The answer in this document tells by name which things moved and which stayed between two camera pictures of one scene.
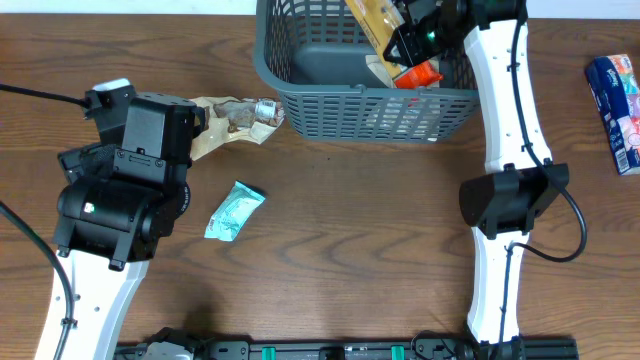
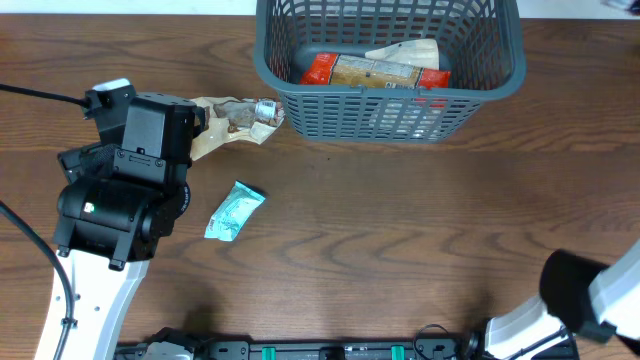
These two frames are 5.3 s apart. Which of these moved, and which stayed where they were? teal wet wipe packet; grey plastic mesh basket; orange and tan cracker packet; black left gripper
Moved: orange and tan cracker packet
Stayed: teal wet wipe packet; grey plastic mesh basket; black left gripper
